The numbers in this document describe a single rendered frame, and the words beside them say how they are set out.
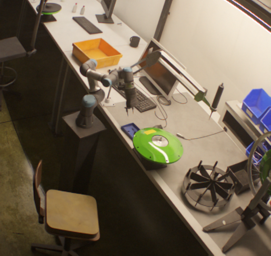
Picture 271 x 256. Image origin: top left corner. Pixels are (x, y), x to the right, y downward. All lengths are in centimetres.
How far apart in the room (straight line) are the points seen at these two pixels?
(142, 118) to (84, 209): 81
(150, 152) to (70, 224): 69
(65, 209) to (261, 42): 186
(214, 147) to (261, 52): 83
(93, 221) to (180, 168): 67
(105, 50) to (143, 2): 83
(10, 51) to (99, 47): 103
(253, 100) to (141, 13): 175
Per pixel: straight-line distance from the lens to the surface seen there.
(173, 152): 255
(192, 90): 266
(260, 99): 306
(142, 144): 253
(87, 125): 289
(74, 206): 268
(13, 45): 426
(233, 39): 322
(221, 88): 255
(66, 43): 379
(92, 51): 369
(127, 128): 288
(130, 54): 377
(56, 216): 260
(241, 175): 289
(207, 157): 289
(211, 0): 340
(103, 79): 268
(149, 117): 304
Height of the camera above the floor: 267
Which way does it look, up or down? 37 degrees down
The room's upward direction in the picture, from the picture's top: 18 degrees clockwise
